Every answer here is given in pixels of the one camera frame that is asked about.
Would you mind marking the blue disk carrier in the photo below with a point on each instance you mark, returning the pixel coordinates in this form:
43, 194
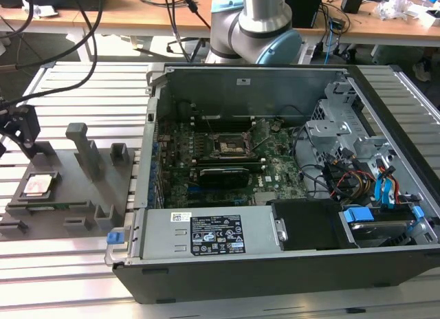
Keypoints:
359, 215

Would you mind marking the black tower box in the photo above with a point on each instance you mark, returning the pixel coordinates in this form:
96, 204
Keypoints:
306, 9

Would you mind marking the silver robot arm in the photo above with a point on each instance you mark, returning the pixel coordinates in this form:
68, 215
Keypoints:
254, 23

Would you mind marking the green RAM stick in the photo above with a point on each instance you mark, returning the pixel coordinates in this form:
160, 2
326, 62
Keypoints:
63, 206

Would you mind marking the silver power supply with label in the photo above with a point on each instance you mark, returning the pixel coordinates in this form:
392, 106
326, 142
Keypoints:
165, 236

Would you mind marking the black RAM slots with clips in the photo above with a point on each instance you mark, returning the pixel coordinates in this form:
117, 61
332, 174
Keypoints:
227, 123
227, 162

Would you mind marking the white cardboard box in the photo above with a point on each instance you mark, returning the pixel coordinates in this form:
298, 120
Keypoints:
424, 18

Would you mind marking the black graphics card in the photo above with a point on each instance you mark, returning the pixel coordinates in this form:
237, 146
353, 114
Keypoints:
223, 178

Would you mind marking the silver CPU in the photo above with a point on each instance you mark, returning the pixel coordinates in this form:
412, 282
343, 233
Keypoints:
38, 185

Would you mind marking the small black box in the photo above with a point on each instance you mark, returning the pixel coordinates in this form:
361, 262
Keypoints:
352, 3

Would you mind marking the silver hard disk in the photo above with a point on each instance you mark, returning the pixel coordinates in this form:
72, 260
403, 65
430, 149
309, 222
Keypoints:
374, 231

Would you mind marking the blue case latch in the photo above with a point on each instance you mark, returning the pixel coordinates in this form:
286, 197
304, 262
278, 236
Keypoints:
115, 238

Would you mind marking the metal drive cage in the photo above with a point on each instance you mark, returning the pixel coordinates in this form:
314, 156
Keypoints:
330, 130

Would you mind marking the person's shoe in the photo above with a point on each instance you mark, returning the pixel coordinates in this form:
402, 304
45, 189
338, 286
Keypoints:
422, 71

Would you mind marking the long wooden desk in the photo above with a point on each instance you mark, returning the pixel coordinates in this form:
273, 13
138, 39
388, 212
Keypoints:
117, 18

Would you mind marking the CPU socket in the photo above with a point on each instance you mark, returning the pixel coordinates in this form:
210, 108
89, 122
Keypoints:
228, 147

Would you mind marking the black open PC case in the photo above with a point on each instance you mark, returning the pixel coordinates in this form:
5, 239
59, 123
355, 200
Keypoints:
275, 277

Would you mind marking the silver chipset heatsink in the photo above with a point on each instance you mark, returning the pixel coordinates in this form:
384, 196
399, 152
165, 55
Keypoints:
264, 198

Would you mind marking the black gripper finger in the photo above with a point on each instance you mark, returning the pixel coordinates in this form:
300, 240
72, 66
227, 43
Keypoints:
27, 124
1, 150

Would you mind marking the crumpled white paper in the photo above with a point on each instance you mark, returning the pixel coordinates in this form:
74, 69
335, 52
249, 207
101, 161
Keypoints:
46, 11

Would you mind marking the grey parts rack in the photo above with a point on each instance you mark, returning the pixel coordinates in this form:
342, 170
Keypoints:
113, 188

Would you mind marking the clear plastic bags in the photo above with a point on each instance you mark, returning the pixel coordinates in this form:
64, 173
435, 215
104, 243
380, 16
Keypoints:
392, 8

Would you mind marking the green motherboard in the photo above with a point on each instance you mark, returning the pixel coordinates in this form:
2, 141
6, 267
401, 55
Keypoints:
285, 161

